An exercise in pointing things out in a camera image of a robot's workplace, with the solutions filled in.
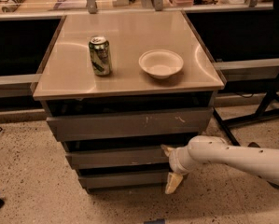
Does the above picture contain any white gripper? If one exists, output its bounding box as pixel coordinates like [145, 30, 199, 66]
[160, 145, 198, 194]

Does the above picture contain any grey drawer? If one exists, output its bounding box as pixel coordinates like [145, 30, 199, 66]
[66, 145, 169, 169]
[78, 169, 169, 189]
[47, 107, 213, 142]

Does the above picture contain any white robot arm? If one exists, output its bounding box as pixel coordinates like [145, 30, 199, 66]
[161, 135, 279, 194]

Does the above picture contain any grey drawer cabinet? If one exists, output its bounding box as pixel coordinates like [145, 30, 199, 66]
[32, 10, 226, 194]

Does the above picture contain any brown shoe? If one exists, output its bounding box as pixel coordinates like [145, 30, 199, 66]
[248, 142, 260, 148]

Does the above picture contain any white paper bowl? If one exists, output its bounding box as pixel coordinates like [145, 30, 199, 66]
[138, 49, 184, 79]

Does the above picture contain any green soda can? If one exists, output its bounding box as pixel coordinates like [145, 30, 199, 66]
[89, 35, 112, 76]

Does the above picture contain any black metal stand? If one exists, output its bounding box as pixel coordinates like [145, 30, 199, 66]
[212, 59, 279, 151]

